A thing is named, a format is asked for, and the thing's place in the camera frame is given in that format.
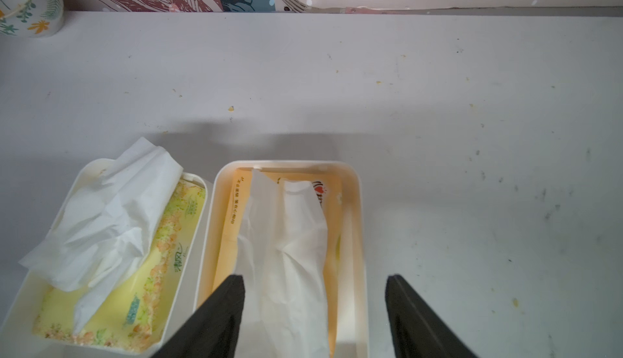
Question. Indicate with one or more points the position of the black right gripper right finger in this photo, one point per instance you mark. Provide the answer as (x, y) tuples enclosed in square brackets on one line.
[(417, 331)]

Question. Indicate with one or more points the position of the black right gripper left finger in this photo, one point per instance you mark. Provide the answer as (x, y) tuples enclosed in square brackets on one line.
[(213, 329)]

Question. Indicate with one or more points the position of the white tissue box base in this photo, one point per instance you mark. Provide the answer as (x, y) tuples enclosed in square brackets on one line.
[(29, 309), (353, 260)]

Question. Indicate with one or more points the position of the orange yellow tissue pack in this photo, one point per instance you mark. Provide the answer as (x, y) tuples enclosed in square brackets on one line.
[(282, 233)]

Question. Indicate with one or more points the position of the floral patterned small bowl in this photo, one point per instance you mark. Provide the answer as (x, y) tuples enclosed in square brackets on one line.
[(31, 18)]

